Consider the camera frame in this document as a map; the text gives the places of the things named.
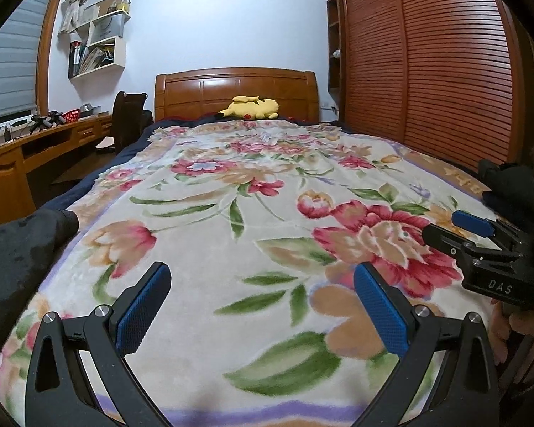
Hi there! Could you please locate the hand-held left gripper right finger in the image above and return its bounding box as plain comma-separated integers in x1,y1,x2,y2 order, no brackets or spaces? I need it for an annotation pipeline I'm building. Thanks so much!
353,262,501,427

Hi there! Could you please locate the wooden window frame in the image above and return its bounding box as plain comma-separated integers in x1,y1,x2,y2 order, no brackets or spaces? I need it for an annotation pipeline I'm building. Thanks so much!
36,0,72,116

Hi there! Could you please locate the wooden louvred wardrobe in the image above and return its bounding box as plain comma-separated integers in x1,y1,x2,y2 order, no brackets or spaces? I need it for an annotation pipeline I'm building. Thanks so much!
326,0,534,174

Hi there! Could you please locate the white wall shelf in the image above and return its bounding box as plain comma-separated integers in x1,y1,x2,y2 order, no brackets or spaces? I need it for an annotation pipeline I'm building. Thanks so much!
68,11,131,79

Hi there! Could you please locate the grey window blind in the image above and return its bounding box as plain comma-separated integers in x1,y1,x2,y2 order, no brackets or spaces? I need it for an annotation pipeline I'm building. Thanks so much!
0,0,58,127

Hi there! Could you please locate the black buttoned coat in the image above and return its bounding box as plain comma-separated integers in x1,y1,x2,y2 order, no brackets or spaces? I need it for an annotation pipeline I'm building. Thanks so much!
477,159,534,214

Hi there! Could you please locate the row of books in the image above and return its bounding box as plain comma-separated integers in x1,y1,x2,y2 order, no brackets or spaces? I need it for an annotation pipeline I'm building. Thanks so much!
80,43,116,74

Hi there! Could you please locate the yellow plush toy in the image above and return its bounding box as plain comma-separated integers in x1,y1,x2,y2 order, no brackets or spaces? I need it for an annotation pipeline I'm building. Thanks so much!
214,95,280,121

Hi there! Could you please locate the floral blanket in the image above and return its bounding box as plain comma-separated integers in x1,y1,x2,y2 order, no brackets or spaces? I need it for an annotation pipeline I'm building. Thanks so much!
0,121,517,427

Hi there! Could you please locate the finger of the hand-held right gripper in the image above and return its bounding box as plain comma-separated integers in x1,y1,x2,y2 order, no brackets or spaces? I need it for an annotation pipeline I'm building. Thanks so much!
422,223,524,273
451,210,533,252

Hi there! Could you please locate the wooden bed headboard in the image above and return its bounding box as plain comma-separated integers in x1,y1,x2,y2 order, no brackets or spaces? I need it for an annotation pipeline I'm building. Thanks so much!
154,68,320,124

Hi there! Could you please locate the black tripod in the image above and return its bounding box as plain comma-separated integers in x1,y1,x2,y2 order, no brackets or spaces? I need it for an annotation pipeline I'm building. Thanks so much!
30,112,65,132

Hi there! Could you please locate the wooden desk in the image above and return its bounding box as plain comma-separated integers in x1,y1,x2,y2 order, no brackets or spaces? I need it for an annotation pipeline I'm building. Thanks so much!
0,113,116,232

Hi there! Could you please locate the black binder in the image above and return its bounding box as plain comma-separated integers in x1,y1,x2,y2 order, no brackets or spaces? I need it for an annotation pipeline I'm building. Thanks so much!
69,41,82,77

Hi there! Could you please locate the dark grey jacket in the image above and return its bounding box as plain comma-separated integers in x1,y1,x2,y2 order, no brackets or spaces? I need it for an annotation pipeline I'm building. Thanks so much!
0,208,80,343

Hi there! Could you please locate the grey paper bag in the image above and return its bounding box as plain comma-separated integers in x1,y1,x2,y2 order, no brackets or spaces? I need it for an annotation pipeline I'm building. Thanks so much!
89,14,124,41

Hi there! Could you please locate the dark wooden chair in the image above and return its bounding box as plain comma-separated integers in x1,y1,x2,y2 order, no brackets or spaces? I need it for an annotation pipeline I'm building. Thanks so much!
95,91,154,156

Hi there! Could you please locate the person's right hand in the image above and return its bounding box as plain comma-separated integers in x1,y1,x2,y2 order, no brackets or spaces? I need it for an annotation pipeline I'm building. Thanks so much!
492,300,534,365

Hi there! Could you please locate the cardboard box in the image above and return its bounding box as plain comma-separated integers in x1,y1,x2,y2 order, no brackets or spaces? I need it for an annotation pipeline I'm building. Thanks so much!
82,0,123,21

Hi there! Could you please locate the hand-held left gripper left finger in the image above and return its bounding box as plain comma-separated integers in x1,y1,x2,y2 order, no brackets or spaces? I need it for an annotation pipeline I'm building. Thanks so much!
25,262,173,427

